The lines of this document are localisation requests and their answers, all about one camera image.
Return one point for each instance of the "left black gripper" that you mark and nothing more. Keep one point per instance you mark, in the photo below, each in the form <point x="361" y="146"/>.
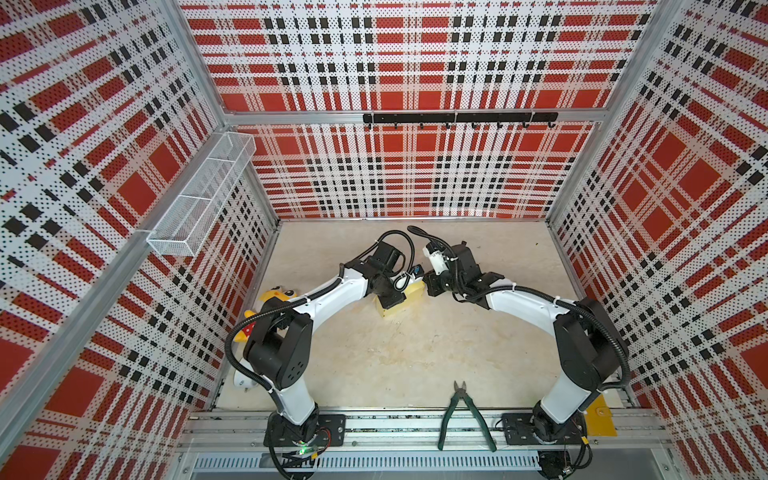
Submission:
<point x="394" y="299"/>

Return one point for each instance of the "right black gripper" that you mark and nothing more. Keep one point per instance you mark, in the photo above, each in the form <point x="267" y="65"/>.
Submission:
<point x="429" y="281"/>

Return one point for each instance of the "yellow paper box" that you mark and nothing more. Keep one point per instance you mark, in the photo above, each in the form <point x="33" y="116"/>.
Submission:
<point x="412" y="295"/>

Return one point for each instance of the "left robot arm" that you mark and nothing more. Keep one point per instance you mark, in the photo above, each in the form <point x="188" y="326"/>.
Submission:
<point x="272" y="347"/>

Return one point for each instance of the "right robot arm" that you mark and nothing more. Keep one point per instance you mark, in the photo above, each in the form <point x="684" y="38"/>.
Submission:
<point x="593" y="357"/>

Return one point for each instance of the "yellow plush toy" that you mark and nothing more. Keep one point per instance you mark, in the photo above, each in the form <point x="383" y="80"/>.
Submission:
<point x="278" y="293"/>

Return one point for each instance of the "white alarm clock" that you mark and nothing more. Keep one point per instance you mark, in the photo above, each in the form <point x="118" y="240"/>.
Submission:
<point x="243" y="378"/>

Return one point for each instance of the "yellow card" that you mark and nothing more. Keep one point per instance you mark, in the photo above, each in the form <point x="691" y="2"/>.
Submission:
<point x="599" y="419"/>

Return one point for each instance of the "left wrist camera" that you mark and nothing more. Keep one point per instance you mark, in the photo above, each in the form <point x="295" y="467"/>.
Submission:
<point x="403" y="281"/>

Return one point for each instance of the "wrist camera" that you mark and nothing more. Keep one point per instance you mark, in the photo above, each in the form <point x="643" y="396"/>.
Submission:
<point x="403" y="281"/>
<point x="437" y="259"/>

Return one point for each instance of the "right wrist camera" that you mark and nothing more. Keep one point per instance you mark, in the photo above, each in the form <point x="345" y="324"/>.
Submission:
<point x="437" y="259"/>

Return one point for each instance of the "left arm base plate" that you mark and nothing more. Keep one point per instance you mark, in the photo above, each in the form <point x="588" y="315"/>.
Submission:
<point x="330" y="427"/>

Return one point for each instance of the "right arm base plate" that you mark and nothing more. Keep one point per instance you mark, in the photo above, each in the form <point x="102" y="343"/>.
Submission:
<point x="522" y="426"/>

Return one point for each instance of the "black hook rail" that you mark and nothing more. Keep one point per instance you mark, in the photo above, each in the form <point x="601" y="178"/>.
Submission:
<point x="523" y="118"/>

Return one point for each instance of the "white wire mesh basket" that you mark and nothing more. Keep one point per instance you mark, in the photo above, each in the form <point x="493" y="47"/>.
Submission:
<point x="187" y="223"/>

